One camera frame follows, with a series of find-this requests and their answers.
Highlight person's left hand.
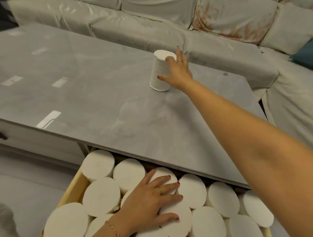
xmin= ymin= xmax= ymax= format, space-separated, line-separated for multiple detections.
xmin=116 ymin=168 xmax=184 ymax=235

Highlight person's right hand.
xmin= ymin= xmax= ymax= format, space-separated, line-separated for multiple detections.
xmin=158 ymin=46 xmax=194 ymax=91

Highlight white tissue roll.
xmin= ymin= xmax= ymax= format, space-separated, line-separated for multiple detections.
xmin=149 ymin=49 xmax=177 ymax=92

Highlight person's right forearm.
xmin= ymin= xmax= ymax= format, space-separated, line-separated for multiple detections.
xmin=180 ymin=79 xmax=313 ymax=237

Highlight person's left forearm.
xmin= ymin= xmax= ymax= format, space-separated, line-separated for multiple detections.
xmin=91 ymin=214 xmax=124 ymax=237

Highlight light grey back cushion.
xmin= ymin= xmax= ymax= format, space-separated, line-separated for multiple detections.
xmin=120 ymin=0 xmax=197 ymax=30

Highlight light grey sofa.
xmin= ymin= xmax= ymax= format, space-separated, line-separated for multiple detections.
xmin=7 ymin=0 xmax=313 ymax=149

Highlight group of white tissue rolls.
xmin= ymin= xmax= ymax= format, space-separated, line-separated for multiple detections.
xmin=44 ymin=149 xmax=274 ymax=237

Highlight floral print cushion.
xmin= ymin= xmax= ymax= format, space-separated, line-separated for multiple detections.
xmin=191 ymin=0 xmax=278 ymax=45

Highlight wooden drawer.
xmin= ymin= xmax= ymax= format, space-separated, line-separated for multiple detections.
xmin=39 ymin=146 xmax=273 ymax=237

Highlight grey coffee table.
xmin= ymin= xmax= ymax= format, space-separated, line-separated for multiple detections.
xmin=0 ymin=23 xmax=269 ymax=189

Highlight plain white cushion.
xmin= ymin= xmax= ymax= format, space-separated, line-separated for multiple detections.
xmin=259 ymin=2 xmax=313 ymax=56

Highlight blue pillow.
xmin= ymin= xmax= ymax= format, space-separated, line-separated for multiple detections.
xmin=290 ymin=39 xmax=313 ymax=70

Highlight pink beaded bracelet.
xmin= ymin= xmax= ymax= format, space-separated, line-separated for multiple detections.
xmin=105 ymin=220 xmax=120 ymax=237

